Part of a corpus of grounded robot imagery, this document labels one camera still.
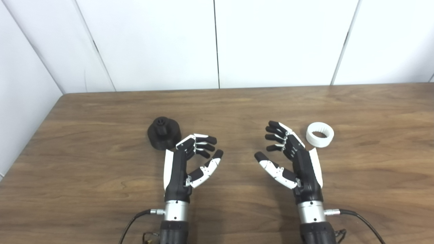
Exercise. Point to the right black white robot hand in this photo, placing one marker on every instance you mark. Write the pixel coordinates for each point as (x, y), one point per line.
(305, 169)

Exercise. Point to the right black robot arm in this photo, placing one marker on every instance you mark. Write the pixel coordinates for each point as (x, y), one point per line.
(313, 223)

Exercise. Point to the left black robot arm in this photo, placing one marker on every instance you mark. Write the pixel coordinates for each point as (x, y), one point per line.
(174, 220)

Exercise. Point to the round black part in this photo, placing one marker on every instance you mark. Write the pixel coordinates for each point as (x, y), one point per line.
(162, 135)

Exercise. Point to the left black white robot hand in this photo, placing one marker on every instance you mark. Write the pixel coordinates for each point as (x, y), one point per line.
(176, 173)

